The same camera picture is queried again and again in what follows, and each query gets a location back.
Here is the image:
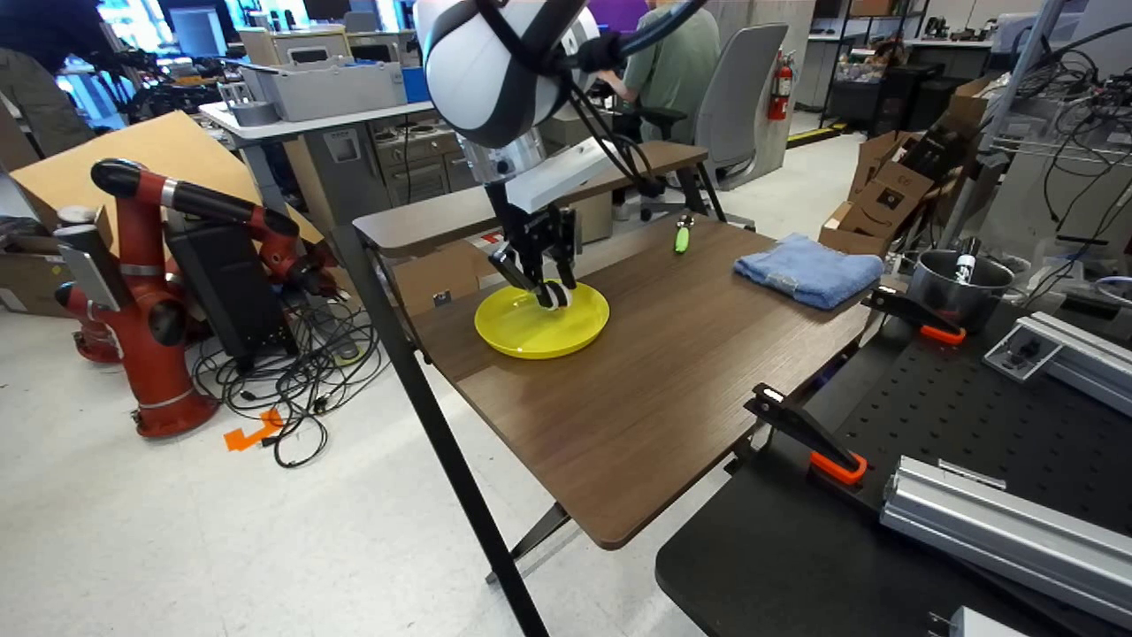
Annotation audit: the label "short aluminium extrusion rail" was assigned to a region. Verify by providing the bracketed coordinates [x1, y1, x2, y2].
[985, 308, 1132, 418]

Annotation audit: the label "open brown cardboard box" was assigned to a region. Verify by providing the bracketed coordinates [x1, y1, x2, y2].
[818, 127, 940, 259]

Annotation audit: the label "raised wooden shelf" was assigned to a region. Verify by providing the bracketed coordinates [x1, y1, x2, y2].
[349, 138, 710, 255]

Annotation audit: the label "long aluminium extrusion rail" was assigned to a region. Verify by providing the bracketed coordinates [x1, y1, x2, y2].
[877, 452, 1132, 629]

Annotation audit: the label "black table leg frame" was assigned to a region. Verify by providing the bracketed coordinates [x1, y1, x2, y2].
[316, 223, 579, 637]

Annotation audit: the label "grey desk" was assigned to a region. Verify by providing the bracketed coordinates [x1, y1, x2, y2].
[198, 91, 500, 261]

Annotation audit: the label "tall brown cardboard box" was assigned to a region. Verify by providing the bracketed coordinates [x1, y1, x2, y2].
[930, 76, 1001, 182]

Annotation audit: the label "seated person in green shirt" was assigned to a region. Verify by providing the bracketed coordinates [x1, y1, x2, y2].
[586, 0, 726, 153]

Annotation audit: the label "blue folded towel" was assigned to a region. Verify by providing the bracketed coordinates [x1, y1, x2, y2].
[729, 229, 889, 316]

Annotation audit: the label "black orange bar clamp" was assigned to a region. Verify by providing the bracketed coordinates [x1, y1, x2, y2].
[743, 381, 872, 493]
[864, 287, 969, 351]

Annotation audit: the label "orange floor tape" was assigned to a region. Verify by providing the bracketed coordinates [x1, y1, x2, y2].
[224, 406, 289, 458]

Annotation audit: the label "grey office chair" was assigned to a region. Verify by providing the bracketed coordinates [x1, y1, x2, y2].
[689, 20, 793, 195]

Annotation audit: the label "large tan cardboard sheet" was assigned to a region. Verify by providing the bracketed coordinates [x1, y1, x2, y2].
[11, 110, 329, 259]

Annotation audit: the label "grey plastic crate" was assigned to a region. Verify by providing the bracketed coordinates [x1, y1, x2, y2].
[240, 29, 410, 119]

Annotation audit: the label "steel pot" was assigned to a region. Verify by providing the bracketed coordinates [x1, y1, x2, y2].
[900, 245, 1022, 333]

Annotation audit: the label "red Sawyer robot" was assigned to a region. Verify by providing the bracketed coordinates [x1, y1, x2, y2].
[51, 156, 341, 443]

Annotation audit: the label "black floor cables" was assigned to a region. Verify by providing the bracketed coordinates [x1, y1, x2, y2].
[189, 294, 394, 470]

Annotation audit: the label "red fire extinguisher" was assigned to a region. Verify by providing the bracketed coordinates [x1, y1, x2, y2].
[764, 50, 797, 125]

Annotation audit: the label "black computer tower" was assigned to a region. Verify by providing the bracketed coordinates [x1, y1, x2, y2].
[169, 215, 288, 368]

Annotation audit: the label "black perforated base board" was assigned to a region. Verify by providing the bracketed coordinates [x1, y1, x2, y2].
[652, 299, 1132, 637]

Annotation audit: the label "brown cardboard panel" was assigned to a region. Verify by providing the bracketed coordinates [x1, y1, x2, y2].
[382, 242, 510, 316]

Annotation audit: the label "yellow plate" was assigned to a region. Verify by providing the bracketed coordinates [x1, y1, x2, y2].
[470, 279, 615, 364]

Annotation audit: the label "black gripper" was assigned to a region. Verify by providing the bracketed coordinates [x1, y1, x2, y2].
[486, 174, 585, 308]

